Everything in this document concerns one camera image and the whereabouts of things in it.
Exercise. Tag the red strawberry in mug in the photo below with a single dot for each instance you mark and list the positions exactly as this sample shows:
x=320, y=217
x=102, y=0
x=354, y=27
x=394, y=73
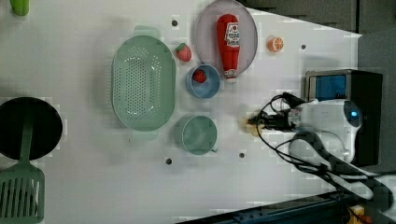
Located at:
x=199, y=76

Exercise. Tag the green cylindrical object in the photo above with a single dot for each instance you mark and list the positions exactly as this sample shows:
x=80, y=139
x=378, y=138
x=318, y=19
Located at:
x=20, y=7

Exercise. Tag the orange slice toy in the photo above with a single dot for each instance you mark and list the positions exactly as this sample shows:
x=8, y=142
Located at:
x=275, y=44

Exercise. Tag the plush strawberry on table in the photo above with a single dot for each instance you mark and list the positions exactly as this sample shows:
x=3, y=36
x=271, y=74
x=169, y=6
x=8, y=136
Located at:
x=183, y=52

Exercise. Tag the yellow plush peeled banana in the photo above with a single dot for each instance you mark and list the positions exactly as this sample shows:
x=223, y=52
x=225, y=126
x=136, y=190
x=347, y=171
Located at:
x=255, y=132

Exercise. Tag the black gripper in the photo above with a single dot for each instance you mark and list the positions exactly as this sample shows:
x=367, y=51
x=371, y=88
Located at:
x=278, y=121

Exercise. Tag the green mug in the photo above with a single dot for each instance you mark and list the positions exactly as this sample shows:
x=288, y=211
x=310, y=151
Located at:
x=197, y=135

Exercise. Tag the green perforated colander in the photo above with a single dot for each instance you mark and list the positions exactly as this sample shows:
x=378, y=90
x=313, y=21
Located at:
x=143, y=88

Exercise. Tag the red plush ketchup bottle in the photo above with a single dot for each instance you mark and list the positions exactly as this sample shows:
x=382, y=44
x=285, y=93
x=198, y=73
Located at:
x=228, y=37

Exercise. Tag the green slotted spatula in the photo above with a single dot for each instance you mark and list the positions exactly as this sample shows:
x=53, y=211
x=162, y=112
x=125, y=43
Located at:
x=23, y=184

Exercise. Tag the silver black toaster oven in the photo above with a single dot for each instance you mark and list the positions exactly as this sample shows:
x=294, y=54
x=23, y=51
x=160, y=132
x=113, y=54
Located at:
x=362, y=88

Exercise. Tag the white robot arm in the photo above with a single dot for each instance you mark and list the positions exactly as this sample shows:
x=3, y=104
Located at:
x=323, y=145

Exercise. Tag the blue mug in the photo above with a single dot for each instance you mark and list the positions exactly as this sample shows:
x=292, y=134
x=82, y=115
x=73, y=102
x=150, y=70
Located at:
x=207, y=89

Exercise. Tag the black round pan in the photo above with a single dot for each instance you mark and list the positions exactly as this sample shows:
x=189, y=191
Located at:
x=47, y=127

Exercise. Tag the grey round plate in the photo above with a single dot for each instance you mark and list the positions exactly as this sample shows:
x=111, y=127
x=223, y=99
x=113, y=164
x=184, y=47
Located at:
x=206, y=42

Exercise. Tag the yellow red clamp object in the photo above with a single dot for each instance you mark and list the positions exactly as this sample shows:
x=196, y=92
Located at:
x=357, y=215

